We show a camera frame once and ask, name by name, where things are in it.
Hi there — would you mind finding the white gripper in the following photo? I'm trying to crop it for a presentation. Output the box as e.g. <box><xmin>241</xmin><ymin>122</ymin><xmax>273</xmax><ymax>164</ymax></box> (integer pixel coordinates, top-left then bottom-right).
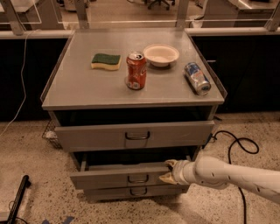
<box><xmin>159</xmin><ymin>159</ymin><xmax>195</xmax><ymax>185</ymax></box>

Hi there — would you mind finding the grey drawer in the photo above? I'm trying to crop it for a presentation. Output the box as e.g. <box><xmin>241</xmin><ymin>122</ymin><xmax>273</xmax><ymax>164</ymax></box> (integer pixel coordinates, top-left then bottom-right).
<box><xmin>84</xmin><ymin>185</ymin><xmax>189</xmax><ymax>201</ymax></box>
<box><xmin>55</xmin><ymin>121</ymin><xmax>214</xmax><ymax>152</ymax></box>
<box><xmin>70</xmin><ymin>162</ymin><xmax>169</xmax><ymax>190</ymax></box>

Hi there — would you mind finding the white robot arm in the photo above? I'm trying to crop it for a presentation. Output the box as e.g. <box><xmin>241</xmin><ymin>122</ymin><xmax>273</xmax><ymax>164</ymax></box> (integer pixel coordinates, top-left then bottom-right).
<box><xmin>159</xmin><ymin>156</ymin><xmax>280</xmax><ymax>204</ymax></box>

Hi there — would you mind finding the grey top drawer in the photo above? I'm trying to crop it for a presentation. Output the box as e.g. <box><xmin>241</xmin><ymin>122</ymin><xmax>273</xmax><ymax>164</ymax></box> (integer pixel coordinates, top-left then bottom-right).
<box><xmin>55</xmin><ymin>121</ymin><xmax>214</xmax><ymax>152</ymax></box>

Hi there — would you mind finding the grey bottom drawer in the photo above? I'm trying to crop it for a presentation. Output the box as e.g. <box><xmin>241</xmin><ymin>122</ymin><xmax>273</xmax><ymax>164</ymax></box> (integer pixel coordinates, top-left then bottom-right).
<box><xmin>84</xmin><ymin>185</ymin><xmax>189</xmax><ymax>201</ymax></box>

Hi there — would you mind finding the grey drawer cabinet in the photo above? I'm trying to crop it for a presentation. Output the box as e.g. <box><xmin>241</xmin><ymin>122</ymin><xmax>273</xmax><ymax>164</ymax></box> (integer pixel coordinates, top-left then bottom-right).
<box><xmin>39</xmin><ymin>27</ymin><xmax>228</xmax><ymax>203</ymax></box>

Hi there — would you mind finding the blue silver can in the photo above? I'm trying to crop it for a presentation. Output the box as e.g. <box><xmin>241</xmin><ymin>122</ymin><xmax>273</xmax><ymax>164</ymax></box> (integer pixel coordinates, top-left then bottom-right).
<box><xmin>184</xmin><ymin>62</ymin><xmax>211</xmax><ymax>95</ymax></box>

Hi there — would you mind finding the red soda can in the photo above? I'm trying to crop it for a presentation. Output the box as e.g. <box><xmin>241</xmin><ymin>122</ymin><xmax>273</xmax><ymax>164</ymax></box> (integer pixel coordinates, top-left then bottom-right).
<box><xmin>126</xmin><ymin>51</ymin><xmax>146</xmax><ymax>90</ymax></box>

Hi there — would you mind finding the blue floor tape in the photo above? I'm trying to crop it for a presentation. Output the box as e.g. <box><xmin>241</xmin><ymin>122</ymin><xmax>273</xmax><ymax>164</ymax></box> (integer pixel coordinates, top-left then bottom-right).
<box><xmin>41</xmin><ymin>215</ymin><xmax>74</xmax><ymax>224</ymax></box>

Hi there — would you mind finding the white bowl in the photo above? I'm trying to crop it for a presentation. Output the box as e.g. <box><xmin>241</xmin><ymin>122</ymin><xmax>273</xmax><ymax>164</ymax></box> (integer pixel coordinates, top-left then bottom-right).
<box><xmin>143</xmin><ymin>44</ymin><xmax>179</xmax><ymax>67</ymax></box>

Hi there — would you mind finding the green yellow sponge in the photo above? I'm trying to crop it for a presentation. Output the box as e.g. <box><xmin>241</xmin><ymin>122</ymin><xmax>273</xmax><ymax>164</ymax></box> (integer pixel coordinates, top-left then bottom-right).
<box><xmin>91</xmin><ymin>53</ymin><xmax>122</xmax><ymax>71</ymax></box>

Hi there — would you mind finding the black bar on floor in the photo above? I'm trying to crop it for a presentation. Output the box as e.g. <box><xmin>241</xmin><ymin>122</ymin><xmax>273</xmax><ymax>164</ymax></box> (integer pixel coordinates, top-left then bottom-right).
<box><xmin>6</xmin><ymin>175</ymin><xmax>31</xmax><ymax>224</ymax></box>

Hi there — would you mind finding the wire basket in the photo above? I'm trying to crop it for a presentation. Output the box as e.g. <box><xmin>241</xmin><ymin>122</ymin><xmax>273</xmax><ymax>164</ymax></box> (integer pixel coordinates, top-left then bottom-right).
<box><xmin>42</xmin><ymin>120</ymin><xmax>62</xmax><ymax>149</ymax></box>

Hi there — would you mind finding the white cable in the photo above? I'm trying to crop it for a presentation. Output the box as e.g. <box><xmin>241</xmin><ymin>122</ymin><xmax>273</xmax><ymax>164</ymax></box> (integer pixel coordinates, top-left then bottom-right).
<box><xmin>0</xmin><ymin>29</ymin><xmax>40</xmax><ymax>137</ymax></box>

